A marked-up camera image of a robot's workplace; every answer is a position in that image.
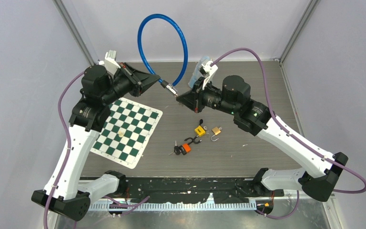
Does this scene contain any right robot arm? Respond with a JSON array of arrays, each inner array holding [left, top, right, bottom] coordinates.
[[176, 75, 348, 202]]

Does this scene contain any brass padlock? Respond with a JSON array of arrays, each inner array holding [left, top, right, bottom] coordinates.
[[210, 127, 222, 142]]

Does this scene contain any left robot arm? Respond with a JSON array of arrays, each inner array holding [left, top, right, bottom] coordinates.
[[31, 63, 160, 221]]

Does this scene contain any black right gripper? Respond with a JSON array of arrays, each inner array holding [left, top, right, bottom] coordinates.
[[177, 76, 238, 115]]

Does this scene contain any black headed key bunch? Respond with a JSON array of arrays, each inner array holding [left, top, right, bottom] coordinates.
[[169, 141, 182, 155]]

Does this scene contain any aluminium corner post left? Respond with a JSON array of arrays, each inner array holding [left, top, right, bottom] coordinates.
[[53, 0, 98, 65]]

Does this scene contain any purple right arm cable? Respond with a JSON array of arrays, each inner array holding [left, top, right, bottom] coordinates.
[[211, 48, 366, 194]]

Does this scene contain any slotted cable duct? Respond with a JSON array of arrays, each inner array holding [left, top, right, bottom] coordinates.
[[89, 200, 257, 211]]

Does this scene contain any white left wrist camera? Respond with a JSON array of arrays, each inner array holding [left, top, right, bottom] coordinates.
[[104, 50, 120, 76]]

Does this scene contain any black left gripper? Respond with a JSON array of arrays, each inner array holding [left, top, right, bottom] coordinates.
[[102, 62, 160, 104]]

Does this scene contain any aluminium corner post right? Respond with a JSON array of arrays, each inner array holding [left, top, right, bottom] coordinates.
[[274, 0, 321, 66]]

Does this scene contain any orange black padlock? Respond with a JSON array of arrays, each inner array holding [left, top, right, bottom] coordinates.
[[180, 137, 195, 155]]

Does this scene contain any blue cable lock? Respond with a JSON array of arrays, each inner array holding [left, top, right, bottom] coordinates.
[[137, 13, 189, 97]]

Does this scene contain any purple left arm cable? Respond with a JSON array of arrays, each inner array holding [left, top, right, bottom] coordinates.
[[42, 71, 86, 229]]

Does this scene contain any blue translucent metronome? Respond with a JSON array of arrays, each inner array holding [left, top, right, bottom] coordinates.
[[188, 56, 211, 89]]

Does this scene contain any yellow padlock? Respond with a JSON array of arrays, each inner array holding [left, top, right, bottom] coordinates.
[[191, 119, 207, 144]]

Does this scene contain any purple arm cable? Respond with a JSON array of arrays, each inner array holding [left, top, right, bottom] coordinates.
[[42, 71, 86, 229], [211, 48, 366, 194]]

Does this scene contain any aluminium corner post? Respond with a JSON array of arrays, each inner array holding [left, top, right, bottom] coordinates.
[[274, 0, 321, 66], [53, 0, 98, 65]]

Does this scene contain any green white chessboard mat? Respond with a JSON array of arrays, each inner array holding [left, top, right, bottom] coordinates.
[[91, 98, 163, 169]]

